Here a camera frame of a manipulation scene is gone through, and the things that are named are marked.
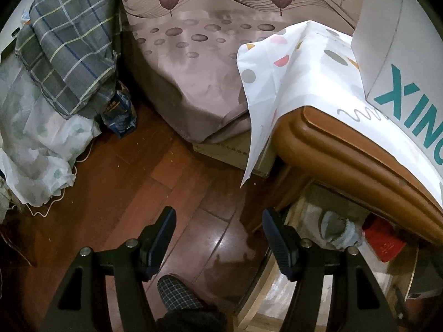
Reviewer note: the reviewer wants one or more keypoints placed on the grey plaid cloth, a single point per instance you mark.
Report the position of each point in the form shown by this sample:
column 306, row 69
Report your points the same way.
column 69, row 48

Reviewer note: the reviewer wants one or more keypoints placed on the light wooden drawer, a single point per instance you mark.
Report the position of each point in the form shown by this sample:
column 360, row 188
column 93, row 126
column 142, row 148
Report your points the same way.
column 277, row 304

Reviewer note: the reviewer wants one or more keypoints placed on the white floral sheer cloth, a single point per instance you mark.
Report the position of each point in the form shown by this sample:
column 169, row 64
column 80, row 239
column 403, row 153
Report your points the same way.
column 38, row 138

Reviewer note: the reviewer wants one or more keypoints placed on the blue printed packet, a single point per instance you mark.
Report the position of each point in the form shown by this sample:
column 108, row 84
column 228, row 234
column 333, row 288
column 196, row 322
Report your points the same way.
column 119, row 110

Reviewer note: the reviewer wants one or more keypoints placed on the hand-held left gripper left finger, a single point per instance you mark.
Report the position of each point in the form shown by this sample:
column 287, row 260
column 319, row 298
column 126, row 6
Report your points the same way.
column 161, row 242

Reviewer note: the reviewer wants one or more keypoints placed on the beige patterned bed cover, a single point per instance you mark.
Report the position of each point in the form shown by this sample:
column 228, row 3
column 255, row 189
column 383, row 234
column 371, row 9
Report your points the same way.
column 193, row 76

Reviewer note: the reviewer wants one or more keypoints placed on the white dotted tablecloth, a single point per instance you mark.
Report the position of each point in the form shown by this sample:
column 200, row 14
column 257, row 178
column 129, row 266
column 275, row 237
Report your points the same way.
column 297, row 72

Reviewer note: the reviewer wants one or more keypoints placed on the cardboard box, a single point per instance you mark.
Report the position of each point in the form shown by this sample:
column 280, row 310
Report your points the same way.
column 225, row 152

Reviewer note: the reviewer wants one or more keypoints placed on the white rolled socks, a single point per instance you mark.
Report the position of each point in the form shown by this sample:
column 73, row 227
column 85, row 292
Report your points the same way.
column 341, row 230

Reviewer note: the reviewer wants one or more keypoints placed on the brown wooden nightstand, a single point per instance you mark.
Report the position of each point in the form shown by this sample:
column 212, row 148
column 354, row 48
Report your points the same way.
column 346, row 155

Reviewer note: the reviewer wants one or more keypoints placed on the red box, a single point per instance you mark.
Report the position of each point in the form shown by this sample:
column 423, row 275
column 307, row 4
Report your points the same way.
column 384, row 240

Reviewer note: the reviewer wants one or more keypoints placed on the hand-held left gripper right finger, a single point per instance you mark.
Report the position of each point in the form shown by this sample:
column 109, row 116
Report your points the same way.
column 280, row 245

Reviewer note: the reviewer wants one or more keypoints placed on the white shoe box teal print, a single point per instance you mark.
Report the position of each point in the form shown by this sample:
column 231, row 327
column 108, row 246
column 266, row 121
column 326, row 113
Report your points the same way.
column 405, row 58

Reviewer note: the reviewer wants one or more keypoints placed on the plaid slipper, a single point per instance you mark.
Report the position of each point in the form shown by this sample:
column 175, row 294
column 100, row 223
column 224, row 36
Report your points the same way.
column 178, row 292

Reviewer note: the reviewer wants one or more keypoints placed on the person's dark trouser leg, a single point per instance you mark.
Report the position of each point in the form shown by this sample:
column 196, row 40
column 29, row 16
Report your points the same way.
column 193, row 320

